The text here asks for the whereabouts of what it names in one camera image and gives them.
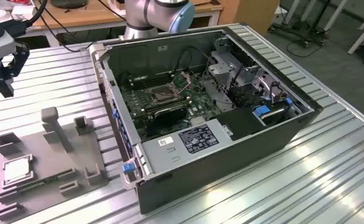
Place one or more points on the black wheeled cart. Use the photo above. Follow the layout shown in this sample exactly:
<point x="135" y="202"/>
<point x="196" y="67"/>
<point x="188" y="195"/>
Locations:
<point x="307" y="37"/>

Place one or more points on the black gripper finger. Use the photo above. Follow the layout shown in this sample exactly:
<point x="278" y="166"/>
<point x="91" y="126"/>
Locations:
<point x="6" y="84"/>

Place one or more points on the blue case latch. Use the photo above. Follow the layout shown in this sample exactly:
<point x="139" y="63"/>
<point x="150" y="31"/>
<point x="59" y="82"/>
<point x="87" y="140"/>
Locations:
<point x="128" y="168"/>

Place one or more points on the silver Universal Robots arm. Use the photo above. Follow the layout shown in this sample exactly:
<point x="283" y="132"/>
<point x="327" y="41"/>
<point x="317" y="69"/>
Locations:
<point x="144" y="14"/>

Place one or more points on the black graphics card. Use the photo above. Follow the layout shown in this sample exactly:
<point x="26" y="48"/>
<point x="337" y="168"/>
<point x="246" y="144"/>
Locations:
<point x="170" y="114"/>

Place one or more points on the silver square CPU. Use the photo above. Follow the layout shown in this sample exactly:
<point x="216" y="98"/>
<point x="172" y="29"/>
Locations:
<point x="16" y="169"/>

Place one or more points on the black plastic shroud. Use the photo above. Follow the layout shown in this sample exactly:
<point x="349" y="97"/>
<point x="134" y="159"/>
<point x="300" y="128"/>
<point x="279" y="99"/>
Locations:
<point x="239" y="123"/>

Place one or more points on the thin metal locking lever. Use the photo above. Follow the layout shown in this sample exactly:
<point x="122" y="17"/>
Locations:
<point x="144" y="85"/>

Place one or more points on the white barcode sticker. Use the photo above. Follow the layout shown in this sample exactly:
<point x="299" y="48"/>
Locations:
<point x="166" y="141"/>

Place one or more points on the grey parts rack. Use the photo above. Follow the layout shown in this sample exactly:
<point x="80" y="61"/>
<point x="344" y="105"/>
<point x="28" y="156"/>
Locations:
<point x="60" y="161"/>

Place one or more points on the silver metal drive cage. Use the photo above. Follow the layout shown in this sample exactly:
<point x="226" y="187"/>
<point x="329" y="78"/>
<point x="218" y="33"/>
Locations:
<point x="223" y="67"/>

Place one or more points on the black printed label sticker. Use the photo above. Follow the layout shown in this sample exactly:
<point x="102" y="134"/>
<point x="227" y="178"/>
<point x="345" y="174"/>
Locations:
<point x="199" y="138"/>

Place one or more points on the wooden desk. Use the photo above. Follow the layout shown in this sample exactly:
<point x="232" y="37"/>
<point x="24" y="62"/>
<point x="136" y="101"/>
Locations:
<point x="86" y="16"/>

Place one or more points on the black RAM slot bank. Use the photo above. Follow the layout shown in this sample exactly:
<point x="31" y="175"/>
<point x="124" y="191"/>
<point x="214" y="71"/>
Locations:
<point x="166" y="106"/>
<point x="151" y="80"/>

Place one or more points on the white table frame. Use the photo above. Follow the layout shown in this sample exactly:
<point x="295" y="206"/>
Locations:
<point x="360" y="35"/>

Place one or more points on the green RAM stick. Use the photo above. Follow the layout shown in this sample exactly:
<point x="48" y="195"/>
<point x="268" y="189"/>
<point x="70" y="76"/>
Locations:
<point x="35" y="184"/>

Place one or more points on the CPU socket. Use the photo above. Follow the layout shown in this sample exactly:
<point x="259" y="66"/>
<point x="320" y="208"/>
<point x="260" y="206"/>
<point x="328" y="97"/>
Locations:
<point x="163" y="95"/>

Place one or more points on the open black PC case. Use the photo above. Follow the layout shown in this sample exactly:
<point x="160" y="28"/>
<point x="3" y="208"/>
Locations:
<point x="232" y="168"/>

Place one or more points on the blue disk carrier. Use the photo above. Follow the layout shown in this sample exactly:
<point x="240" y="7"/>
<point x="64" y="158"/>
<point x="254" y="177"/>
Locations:
<point x="260" y="112"/>

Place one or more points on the small blue clip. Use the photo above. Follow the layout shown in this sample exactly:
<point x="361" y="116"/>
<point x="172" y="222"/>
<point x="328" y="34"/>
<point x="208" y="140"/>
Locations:
<point x="287" y="101"/>

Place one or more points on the silver power supply unit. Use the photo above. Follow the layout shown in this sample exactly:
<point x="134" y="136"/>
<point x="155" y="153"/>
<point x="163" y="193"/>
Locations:
<point x="166" y="156"/>

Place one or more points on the green motherboard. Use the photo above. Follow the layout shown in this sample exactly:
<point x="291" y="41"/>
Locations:
<point x="198" y="93"/>

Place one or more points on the wooden cabinet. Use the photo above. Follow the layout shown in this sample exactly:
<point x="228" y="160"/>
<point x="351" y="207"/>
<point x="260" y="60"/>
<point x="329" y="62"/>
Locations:
<point x="254" y="14"/>

